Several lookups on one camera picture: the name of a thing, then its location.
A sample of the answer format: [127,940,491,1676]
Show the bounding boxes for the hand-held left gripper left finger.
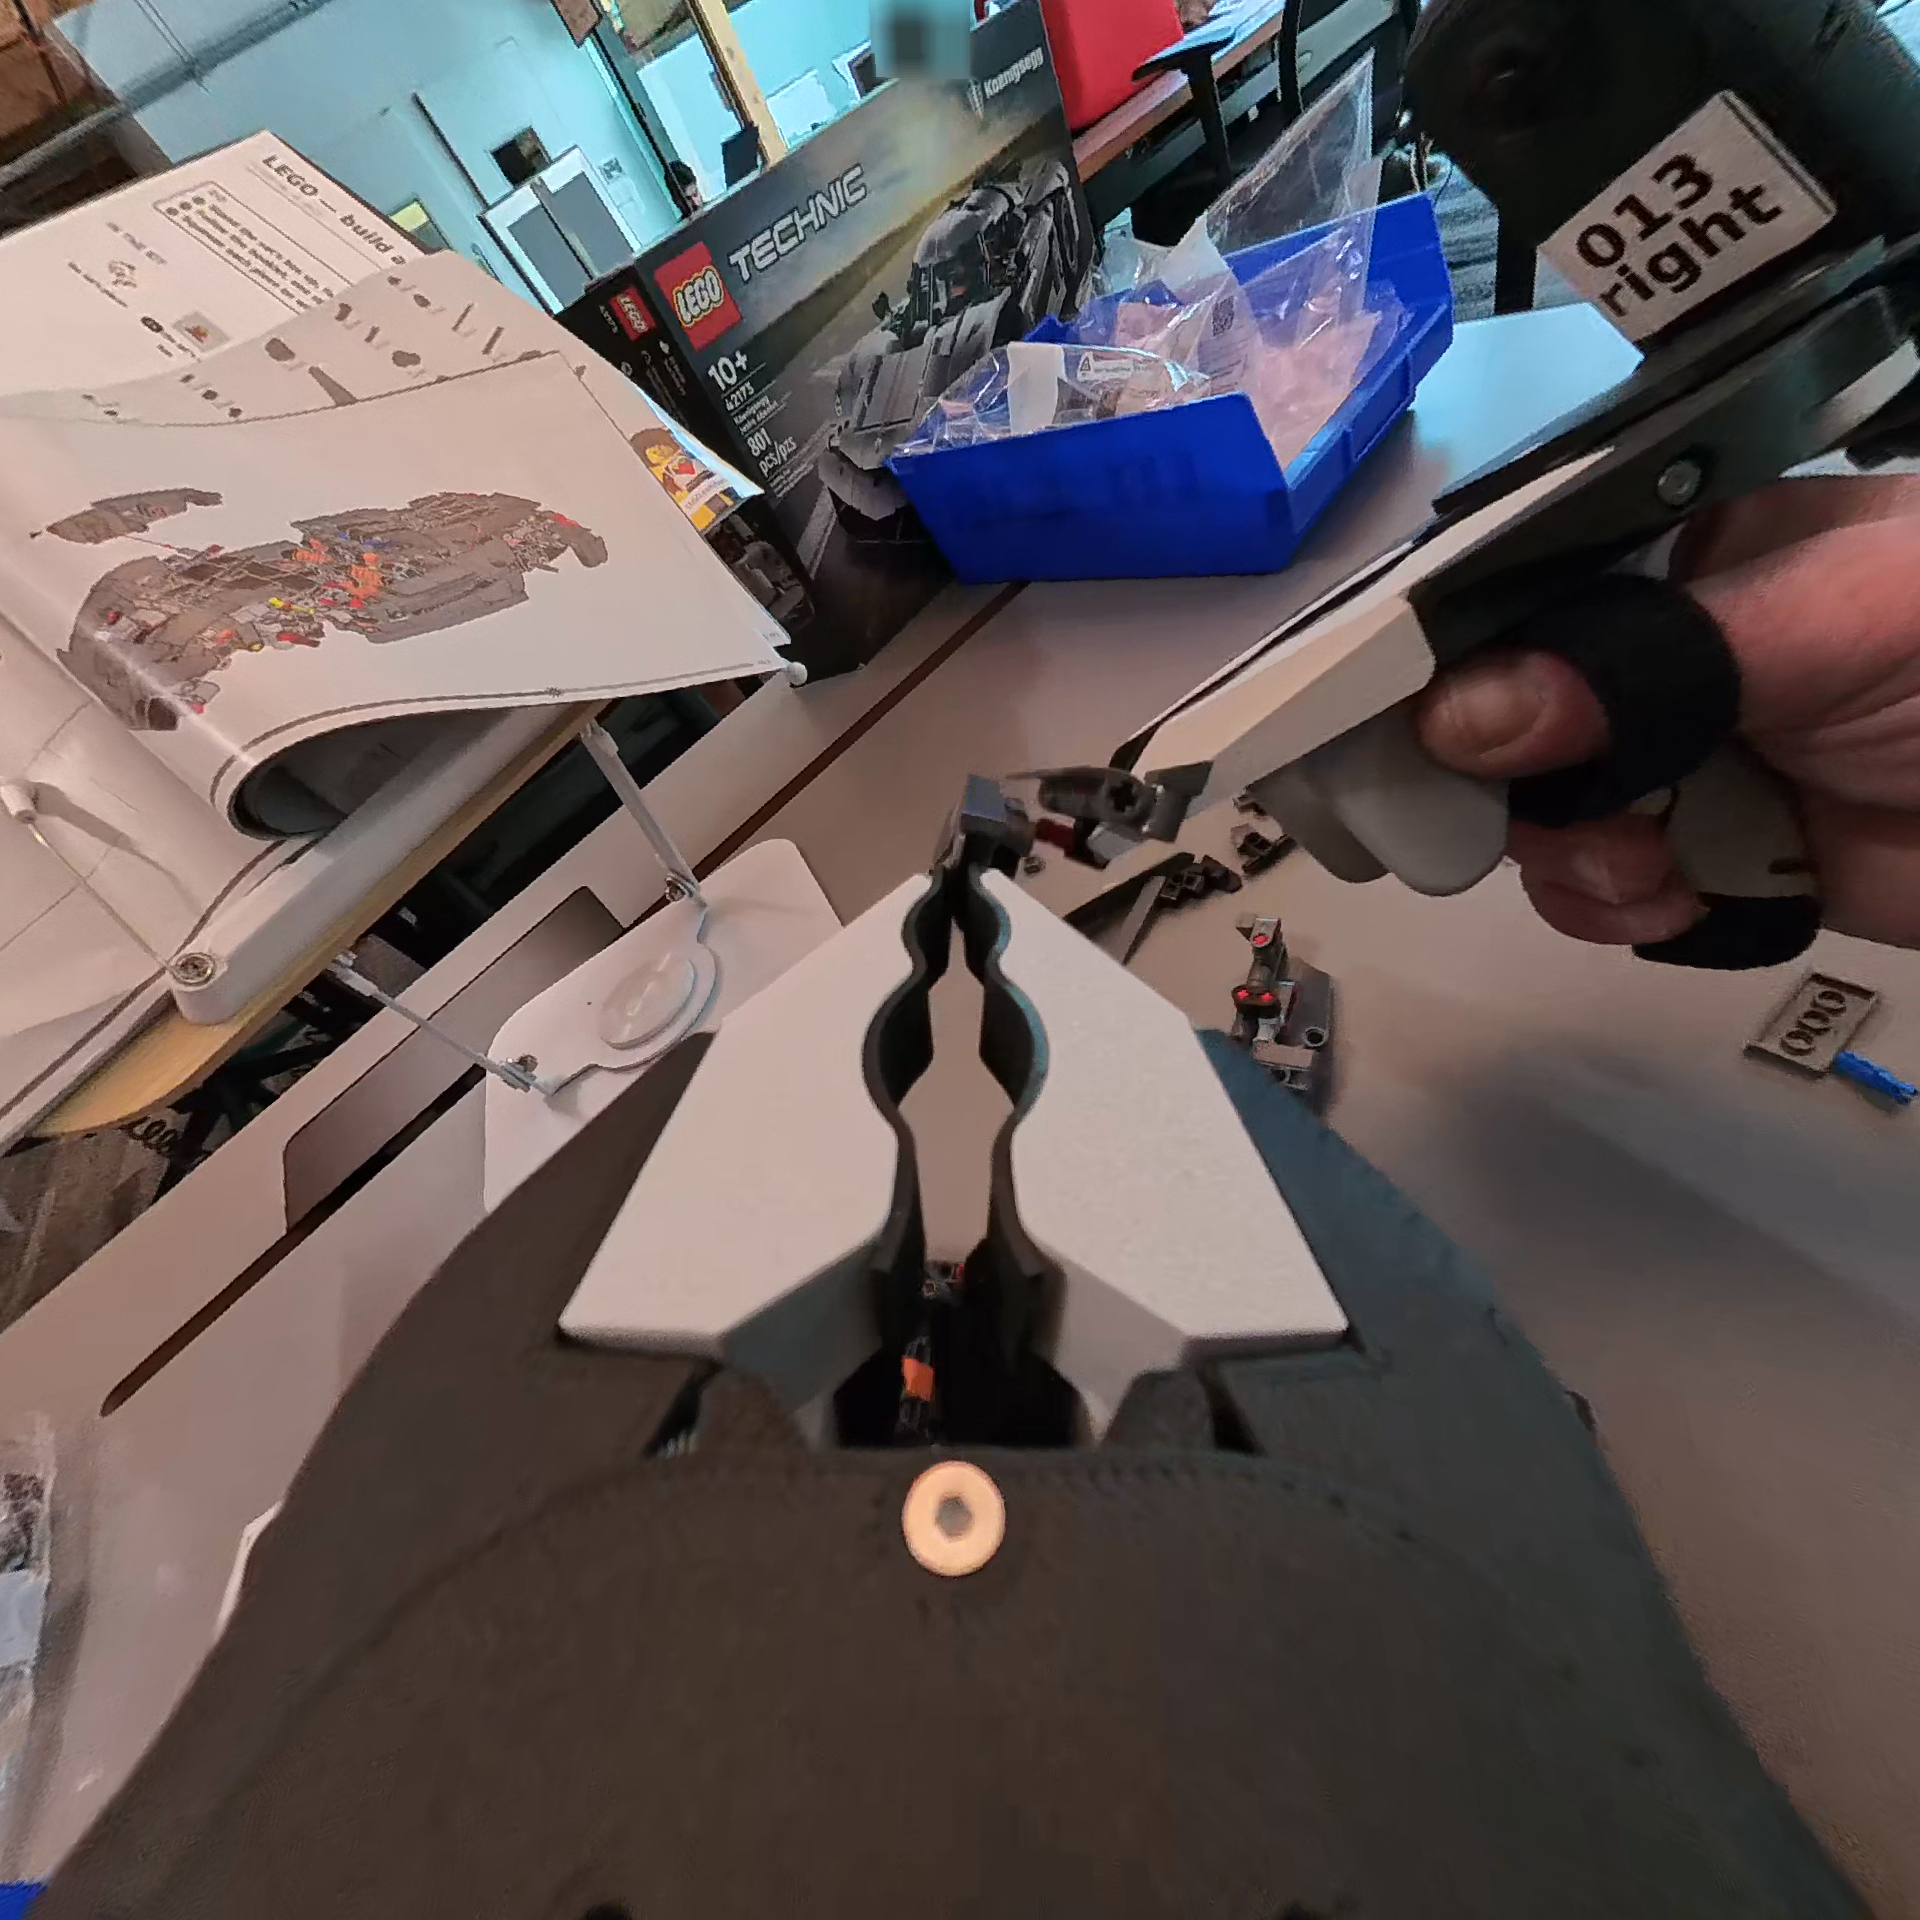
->
[559,875,955,1444]

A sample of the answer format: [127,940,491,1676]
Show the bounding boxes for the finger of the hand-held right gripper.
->
[1147,449,1615,744]
[1117,593,1440,795]

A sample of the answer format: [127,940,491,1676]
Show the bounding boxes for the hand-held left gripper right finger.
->
[977,872,1349,1439]

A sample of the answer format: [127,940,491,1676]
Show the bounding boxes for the grey lego side panel assembly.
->
[1226,910,1337,1112]

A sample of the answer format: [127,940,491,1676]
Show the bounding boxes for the grey lego connector red axle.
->
[1009,762,1214,869]

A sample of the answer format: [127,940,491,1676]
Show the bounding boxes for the dark grey lego connector block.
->
[937,770,1042,879]

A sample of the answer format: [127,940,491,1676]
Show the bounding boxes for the dark grey lego wedge panel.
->
[1069,852,1244,962]

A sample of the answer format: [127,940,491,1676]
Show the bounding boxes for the grey lego plate with holes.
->
[1743,972,1882,1079]

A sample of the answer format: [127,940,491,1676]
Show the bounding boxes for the black lego set box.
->
[629,0,1119,681]

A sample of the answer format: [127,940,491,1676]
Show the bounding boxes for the plastic bag with lego parts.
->
[0,1411,62,1726]

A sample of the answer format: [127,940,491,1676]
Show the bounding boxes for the lego instruction booklet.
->
[0,133,794,1141]

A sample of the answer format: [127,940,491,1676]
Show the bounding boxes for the person's right hand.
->
[1417,478,1920,942]

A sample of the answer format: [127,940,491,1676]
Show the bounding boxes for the white book stand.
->
[165,705,844,1141]

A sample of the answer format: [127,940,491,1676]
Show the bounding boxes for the blue plastic bin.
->
[885,190,1457,583]

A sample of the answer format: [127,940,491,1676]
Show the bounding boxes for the red panel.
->
[1035,0,1187,130]

